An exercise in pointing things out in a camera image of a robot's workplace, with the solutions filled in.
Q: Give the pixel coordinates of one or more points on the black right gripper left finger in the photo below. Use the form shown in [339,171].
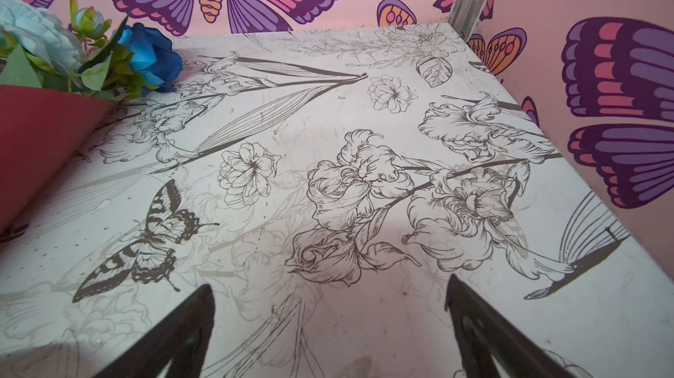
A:
[177,345]

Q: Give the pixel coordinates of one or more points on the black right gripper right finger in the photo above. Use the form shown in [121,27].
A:
[489,343]

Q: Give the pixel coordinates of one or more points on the dark red wrapping paper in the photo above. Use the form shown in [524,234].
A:
[40,130]

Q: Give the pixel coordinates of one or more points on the blue fake rose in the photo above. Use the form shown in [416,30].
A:
[153,56]

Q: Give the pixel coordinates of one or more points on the white fake rose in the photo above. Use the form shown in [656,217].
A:
[83,58]

